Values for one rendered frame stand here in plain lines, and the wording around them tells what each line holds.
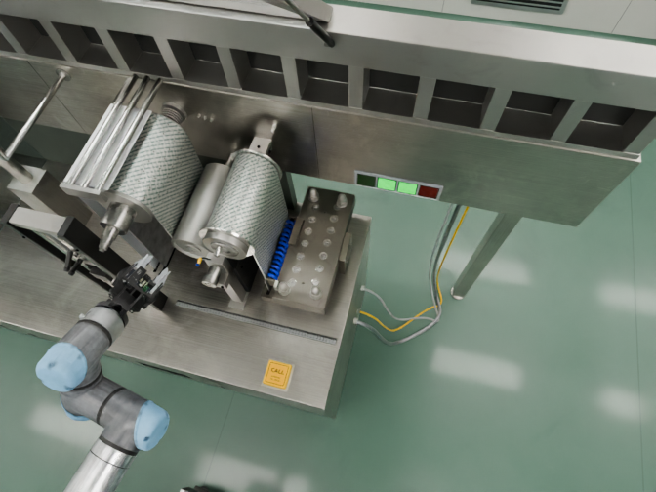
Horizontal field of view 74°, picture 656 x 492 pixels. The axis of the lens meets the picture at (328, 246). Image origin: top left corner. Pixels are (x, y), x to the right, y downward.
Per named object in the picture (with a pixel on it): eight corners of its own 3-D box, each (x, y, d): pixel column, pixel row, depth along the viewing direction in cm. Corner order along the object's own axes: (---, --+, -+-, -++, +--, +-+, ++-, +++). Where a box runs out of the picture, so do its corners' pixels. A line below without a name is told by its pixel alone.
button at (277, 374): (264, 384, 130) (262, 383, 127) (270, 360, 133) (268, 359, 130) (285, 389, 129) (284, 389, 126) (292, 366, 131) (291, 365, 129)
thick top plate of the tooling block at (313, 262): (274, 303, 133) (271, 297, 128) (309, 195, 149) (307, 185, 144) (325, 314, 131) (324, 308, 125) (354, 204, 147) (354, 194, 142)
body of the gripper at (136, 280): (166, 282, 95) (135, 318, 85) (147, 301, 99) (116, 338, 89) (137, 259, 93) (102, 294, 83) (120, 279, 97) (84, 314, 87)
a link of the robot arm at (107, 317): (102, 353, 86) (66, 328, 84) (116, 337, 89) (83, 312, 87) (119, 337, 82) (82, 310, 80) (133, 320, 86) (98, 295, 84)
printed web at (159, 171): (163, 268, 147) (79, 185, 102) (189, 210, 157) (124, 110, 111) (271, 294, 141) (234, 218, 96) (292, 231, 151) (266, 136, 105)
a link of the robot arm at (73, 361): (36, 389, 76) (26, 357, 72) (78, 345, 86) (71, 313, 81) (77, 401, 76) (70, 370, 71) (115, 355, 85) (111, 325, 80)
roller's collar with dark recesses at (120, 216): (107, 232, 108) (94, 220, 102) (118, 212, 111) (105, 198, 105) (130, 237, 107) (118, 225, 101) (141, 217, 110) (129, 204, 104)
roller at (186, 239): (180, 254, 126) (163, 235, 115) (211, 183, 136) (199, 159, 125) (218, 263, 124) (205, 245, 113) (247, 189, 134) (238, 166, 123)
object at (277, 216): (265, 278, 131) (252, 253, 115) (286, 213, 141) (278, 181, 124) (266, 279, 131) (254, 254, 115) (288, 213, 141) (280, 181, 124)
